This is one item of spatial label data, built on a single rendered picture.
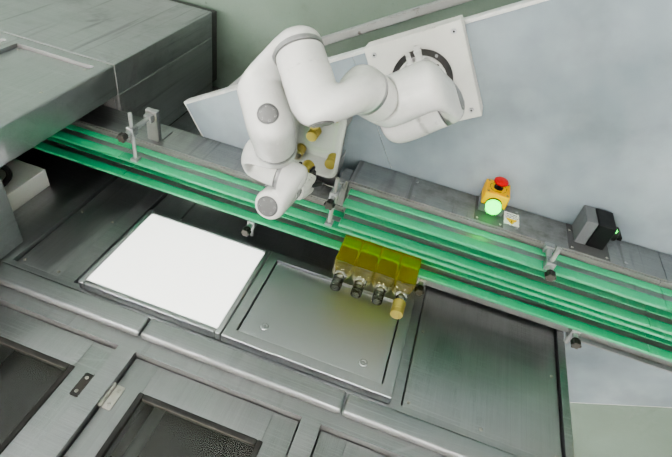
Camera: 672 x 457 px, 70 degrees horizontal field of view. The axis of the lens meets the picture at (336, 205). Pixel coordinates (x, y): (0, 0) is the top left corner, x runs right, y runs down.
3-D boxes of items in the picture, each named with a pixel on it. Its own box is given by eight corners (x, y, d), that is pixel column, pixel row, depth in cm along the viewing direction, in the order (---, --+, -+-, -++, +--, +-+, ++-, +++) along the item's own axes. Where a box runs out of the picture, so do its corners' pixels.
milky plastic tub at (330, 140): (292, 150, 154) (281, 164, 148) (299, 86, 140) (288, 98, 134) (343, 166, 152) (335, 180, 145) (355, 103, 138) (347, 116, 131)
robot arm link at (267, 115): (340, 146, 94) (319, 81, 98) (344, 92, 73) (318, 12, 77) (258, 168, 92) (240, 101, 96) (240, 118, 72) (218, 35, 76)
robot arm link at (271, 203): (265, 156, 106) (305, 173, 105) (282, 145, 115) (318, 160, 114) (248, 214, 112) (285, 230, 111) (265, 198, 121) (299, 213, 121)
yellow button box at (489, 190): (478, 195, 144) (477, 209, 138) (487, 175, 139) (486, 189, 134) (501, 202, 143) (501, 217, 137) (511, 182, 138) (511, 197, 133)
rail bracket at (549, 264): (538, 246, 133) (540, 279, 123) (550, 226, 129) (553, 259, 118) (553, 250, 133) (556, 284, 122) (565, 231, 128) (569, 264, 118)
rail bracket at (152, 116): (160, 132, 163) (117, 166, 146) (156, 87, 152) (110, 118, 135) (173, 136, 162) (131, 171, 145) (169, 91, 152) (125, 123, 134)
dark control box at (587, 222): (571, 223, 140) (573, 242, 134) (584, 203, 135) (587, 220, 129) (599, 232, 139) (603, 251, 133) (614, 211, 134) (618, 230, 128)
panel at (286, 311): (151, 215, 159) (78, 288, 133) (150, 208, 157) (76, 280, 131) (412, 305, 147) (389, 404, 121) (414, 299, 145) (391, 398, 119)
